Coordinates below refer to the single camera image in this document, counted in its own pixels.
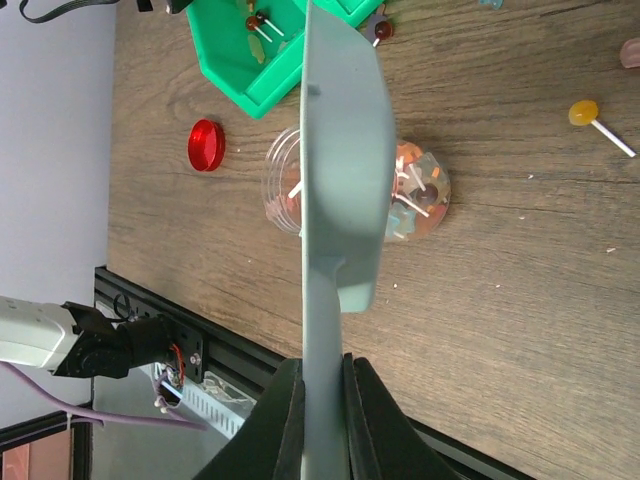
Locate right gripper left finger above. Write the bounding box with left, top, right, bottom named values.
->
left=195, top=359, right=305, bottom=480

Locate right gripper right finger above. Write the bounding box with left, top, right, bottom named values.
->
left=342, top=353, right=500, bottom=479

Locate clear plastic cup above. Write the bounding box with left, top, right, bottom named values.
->
left=261, top=127, right=451, bottom=243

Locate light blue slotted scoop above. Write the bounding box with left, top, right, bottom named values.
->
left=300, top=4, right=396, bottom=479

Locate red round lid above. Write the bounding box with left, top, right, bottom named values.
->
left=187, top=118, right=226, bottom=172

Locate green candy bin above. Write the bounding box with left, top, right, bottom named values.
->
left=186, top=1, right=306, bottom=119

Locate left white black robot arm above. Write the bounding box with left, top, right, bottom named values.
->
left=1, top=297, right=174, bottom=379

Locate yellow lollipop on table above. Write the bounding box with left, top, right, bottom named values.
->
left=568, top=99, right=637, bottom=158

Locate red lollipop near bins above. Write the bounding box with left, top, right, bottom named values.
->
left=364, top=14, right=394, bottom=48

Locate pink popsicle candy on table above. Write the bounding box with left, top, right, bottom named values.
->
left=619, top=37, right=640, bottom=69

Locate light blue slotted cable duct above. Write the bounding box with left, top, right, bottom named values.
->
left=147, top=363, right=256, bottom=439

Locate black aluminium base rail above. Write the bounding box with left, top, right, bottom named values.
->
left=95, top=267, right=526, bottom=479

